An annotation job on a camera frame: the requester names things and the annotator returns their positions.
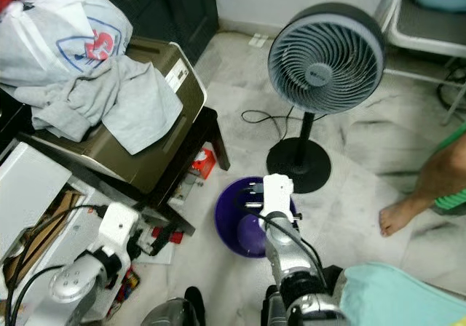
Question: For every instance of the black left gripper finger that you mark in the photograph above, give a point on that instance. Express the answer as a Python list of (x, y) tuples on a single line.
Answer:
[(169, 235)]

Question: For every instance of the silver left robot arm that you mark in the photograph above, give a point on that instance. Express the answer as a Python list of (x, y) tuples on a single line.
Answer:
[(69, 289)]

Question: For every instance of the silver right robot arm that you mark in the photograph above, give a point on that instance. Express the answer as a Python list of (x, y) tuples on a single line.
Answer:
[(287, 249)]

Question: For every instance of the small red box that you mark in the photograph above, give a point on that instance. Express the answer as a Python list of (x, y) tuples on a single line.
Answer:
[(202, 164)]

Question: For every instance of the black side table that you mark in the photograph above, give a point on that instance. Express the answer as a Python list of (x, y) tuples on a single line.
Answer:
[(215, 133)]

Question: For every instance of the brown metallic box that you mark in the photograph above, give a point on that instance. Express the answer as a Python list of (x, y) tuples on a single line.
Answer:
[(124, 166)]

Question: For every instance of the grey left robot leg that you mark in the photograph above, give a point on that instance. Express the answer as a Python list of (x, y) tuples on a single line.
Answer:
[(175, 311)]

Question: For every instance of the grey robot leg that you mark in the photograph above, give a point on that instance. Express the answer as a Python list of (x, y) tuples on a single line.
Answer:
[(175, 311), (275, 311)]

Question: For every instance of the brown cardboard sheet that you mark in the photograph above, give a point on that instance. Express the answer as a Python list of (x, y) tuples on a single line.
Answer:
[(62, 209)]

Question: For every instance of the grey right robot leg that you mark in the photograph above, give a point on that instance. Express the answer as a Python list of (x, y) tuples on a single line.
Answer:
[(275, 311)]

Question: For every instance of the white drawer cabinet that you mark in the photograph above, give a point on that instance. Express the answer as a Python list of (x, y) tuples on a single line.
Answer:
[(29, 188)]

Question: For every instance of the grey t-shirt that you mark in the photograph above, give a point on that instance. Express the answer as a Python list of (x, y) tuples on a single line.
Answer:
[(138, 108)]

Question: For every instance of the person with bare legs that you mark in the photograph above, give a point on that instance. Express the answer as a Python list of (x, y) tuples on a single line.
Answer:
[(404, 213)]

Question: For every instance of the black cabinet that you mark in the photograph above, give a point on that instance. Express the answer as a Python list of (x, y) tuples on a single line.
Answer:
[(160, 6)]

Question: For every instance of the white shelf rack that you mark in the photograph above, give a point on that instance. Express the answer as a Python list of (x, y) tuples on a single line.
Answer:
[(422, 31)]

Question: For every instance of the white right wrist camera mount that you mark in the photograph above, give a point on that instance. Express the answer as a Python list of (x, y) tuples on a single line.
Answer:
[(278, 193)]

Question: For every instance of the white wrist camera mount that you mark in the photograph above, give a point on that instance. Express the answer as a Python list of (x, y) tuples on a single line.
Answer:
[(120, 228), (278, 193)]

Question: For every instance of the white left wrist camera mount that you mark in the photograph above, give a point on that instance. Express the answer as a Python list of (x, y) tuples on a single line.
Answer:
[(120, 228)]

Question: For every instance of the grey pedestal fan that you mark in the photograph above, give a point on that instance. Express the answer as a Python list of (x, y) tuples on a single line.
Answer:
[(324, 64)]

